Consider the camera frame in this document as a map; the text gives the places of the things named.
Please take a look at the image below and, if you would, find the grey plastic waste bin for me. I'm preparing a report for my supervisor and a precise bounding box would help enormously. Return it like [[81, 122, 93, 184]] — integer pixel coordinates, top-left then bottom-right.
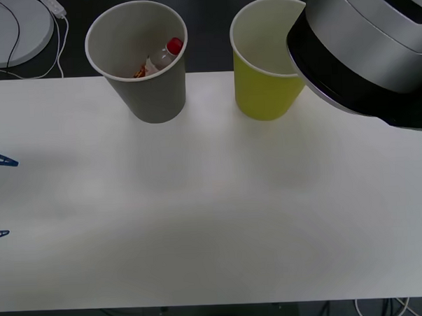
[[83, 0, 192, 128]]

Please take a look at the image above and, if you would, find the white cable under table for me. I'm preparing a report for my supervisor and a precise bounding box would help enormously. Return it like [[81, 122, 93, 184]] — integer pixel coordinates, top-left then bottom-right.
[[354, 295, 421, 316]]

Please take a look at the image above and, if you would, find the thin black cable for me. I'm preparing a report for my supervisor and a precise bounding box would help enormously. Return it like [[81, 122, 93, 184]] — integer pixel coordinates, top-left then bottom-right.
[[0, 0, 23, 69]]

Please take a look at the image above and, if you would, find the white power strip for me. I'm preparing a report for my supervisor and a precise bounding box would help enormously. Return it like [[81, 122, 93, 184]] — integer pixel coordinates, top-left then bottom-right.
[[36, 0, 68, 21]]

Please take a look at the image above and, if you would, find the clear bottle with red cap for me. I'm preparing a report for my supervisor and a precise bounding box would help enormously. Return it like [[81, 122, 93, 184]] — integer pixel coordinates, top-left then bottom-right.
[[132, 36, 186, 79]]

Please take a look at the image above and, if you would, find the yellow-green plastic waste bin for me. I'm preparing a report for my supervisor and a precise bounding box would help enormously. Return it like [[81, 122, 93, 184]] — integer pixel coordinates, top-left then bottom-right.
[[227, 0, 312, 124]]

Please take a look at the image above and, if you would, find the white power strip cable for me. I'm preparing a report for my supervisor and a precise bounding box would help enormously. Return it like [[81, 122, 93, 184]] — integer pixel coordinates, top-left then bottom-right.
[[0, 16, 72, 82]]

